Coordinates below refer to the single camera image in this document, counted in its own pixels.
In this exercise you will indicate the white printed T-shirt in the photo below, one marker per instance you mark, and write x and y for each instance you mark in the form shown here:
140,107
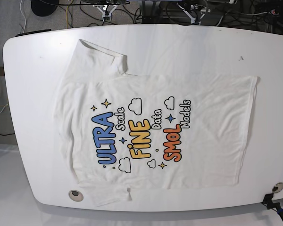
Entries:
119,132

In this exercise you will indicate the left table grommet hole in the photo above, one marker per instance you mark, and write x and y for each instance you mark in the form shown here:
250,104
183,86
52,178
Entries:
75,195

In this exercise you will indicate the table grommet hole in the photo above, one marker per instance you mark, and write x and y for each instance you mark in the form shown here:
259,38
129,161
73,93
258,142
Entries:
75,195
277,188

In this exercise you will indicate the black round floor base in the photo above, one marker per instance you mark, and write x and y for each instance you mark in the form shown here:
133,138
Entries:
44,8

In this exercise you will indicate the right table grommet hole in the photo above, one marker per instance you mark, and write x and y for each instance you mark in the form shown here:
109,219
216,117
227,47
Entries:
277,188

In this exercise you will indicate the black aluminium frame stand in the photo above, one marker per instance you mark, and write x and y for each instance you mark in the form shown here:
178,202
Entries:
180,12

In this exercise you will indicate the black clamp with cable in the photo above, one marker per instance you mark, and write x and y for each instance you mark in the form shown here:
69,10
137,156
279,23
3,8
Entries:
270,205

